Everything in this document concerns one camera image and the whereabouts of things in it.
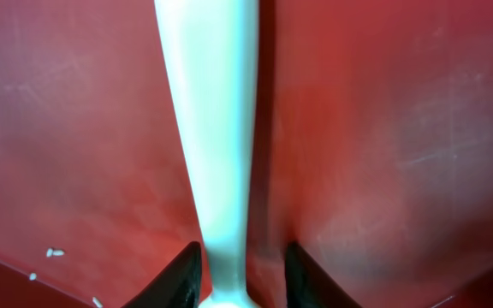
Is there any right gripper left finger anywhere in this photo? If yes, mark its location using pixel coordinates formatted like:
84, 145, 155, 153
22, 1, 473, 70
123, 241, 202, 308

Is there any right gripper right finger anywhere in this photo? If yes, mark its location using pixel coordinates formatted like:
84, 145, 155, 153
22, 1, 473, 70
285, 242, 361, 308

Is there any red serving tray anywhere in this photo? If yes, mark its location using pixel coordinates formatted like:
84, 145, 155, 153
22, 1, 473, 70
0, 1, 493, 307

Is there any white plastic spoon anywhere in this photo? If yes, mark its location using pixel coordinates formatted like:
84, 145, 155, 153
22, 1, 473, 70
154, 0, 259, 307

